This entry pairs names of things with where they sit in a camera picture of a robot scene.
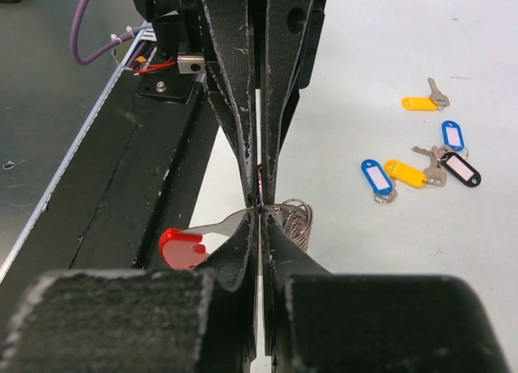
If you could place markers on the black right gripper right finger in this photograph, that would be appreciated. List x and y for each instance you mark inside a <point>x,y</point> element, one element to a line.
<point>318,321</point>

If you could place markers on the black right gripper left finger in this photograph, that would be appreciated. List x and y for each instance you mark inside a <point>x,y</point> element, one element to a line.
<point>127,320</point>

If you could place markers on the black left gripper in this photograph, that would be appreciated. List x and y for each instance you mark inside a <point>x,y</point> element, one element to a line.
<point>220,33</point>

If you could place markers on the red-handled metal key organizer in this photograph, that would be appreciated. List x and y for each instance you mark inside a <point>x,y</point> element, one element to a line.
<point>184,248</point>

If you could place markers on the blue tag key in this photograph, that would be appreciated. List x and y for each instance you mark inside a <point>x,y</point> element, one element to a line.
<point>383,186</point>

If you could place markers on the yellow tag key middle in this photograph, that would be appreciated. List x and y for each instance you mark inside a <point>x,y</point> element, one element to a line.
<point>429,176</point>

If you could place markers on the yellow tag key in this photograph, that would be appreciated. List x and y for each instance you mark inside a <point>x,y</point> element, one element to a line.
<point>429,176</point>
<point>436,101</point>

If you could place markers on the yellow tag key left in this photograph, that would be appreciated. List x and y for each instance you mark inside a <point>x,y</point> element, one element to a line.
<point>436,101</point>

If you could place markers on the black key tag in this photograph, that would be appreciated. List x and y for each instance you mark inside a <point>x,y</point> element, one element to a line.
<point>461,169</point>

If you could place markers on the blue white key tag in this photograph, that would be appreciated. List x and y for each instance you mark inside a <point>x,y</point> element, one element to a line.
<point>453,137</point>

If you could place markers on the white slotted cable duct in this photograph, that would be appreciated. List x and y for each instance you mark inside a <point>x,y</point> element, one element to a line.
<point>39,138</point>

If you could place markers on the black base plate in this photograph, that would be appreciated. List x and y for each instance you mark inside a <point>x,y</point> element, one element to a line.
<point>136,172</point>

